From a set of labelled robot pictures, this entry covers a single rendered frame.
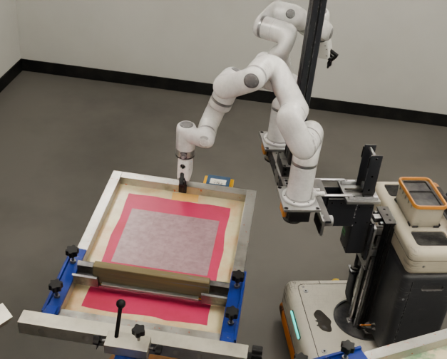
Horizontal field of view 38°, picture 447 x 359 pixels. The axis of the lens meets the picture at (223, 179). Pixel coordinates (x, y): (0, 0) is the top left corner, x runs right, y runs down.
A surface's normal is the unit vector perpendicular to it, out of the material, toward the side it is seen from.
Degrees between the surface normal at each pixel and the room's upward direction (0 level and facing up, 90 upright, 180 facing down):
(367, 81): 90
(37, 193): 0
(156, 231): 4
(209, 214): 4
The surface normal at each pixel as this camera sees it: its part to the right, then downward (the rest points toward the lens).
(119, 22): -0.13, 0.52
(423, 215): 0.11, 0.58
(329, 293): 0.08, -0.84
